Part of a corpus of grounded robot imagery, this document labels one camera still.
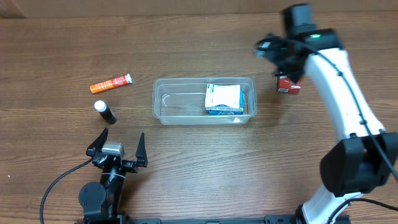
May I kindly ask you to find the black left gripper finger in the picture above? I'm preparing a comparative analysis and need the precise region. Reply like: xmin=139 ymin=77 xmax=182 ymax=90
xmin=86 ymin=128 xmax=108 ymax=156
xmin=136 ymin=133 xmax=148 ymax=167

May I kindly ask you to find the red small carton box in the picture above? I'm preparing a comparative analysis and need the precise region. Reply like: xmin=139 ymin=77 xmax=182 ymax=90
xmin=277 ymin=76 xmax=301 ymax=94

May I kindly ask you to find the black bottle white cap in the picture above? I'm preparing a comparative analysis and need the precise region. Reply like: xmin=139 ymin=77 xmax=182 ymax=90
xmin=94 ymin=100 xmax=117 ymax=124

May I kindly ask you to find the orange tablet tube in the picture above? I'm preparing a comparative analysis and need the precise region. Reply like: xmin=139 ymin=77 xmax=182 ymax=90
xmin=90 ymin=73 xmax=133 ymax=94

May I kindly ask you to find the blue VapoDrops box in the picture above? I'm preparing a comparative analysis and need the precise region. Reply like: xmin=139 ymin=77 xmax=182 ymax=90
xmin=207 ymin=89 xmax=245 ymax=116

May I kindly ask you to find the white box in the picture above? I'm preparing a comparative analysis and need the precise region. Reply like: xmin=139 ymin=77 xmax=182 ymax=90
xmin=205 ymin=83 xmax=241 ymax=111

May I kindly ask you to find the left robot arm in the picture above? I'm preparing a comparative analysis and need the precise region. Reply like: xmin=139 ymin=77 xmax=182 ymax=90
xmin=78 ymin=128 xmax=148 ymax=223

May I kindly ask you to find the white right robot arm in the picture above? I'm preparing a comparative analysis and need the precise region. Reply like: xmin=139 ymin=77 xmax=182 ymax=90
xmin=255 ymin=4 xmax=397 ymax=224

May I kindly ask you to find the clear plastic container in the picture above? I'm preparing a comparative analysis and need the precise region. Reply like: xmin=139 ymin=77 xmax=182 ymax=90
xmin=152 ymin=77 xmax=257 ymax=125

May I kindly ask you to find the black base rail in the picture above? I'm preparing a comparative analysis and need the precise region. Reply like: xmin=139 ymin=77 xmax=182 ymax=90
xmin=93 ymin=215 xmax=304 ymax=224

